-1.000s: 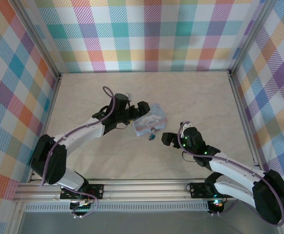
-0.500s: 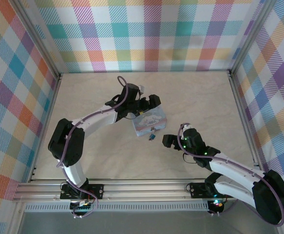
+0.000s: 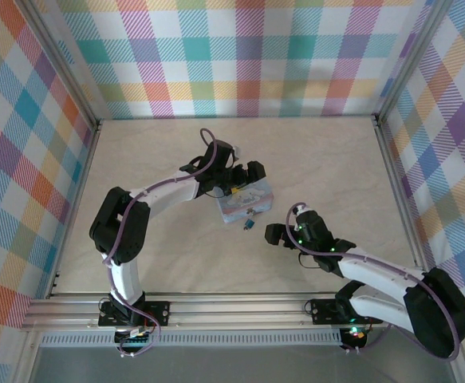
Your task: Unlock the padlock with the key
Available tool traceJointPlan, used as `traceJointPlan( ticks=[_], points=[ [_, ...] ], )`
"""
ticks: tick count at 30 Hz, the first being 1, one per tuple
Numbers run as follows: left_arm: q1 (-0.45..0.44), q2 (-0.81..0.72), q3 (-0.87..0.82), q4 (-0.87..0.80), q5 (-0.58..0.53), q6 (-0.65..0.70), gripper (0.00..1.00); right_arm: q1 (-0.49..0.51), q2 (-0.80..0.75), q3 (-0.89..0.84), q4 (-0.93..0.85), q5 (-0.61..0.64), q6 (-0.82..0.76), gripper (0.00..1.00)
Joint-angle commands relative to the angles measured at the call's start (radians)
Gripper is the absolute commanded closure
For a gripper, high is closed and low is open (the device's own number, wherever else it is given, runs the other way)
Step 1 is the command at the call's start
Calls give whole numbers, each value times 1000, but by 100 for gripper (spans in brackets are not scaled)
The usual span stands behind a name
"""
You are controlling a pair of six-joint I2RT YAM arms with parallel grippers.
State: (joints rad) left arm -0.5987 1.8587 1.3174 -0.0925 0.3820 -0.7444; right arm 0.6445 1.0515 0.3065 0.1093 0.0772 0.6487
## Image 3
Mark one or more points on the aluminium side rail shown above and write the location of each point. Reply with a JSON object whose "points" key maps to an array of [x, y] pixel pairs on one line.
{"points": [[85, 171], [393, 171]]}

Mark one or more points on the pastel cartoon tin box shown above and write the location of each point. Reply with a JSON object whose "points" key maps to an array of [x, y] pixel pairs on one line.
{"points": [[248, 203]]}

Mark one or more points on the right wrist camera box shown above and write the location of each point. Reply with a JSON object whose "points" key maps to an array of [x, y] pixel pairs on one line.
{"points": [[302, 208]]}

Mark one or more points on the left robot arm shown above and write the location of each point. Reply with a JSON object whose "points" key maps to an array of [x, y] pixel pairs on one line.
{"points": [[116, 223]]}

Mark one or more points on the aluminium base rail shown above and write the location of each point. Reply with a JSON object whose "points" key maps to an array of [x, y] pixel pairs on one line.
{"points": [[236, 313]]}

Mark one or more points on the small blue padlock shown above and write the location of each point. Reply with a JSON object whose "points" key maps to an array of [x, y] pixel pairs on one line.
{"points": [[250, 226]]}

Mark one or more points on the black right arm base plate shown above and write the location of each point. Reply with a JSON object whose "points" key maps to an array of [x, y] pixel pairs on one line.
{"points": [[321, 311]]}

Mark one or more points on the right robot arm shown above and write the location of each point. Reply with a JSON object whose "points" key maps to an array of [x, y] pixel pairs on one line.
{"points": [[435, 311]]}

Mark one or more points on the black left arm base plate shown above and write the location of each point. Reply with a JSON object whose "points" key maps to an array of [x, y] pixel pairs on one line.
{"points": [[160, 313]]}

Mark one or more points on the aluminium frame post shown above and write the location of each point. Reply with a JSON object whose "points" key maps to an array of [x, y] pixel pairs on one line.
{"points": [[60, 60], [415, 56]]}

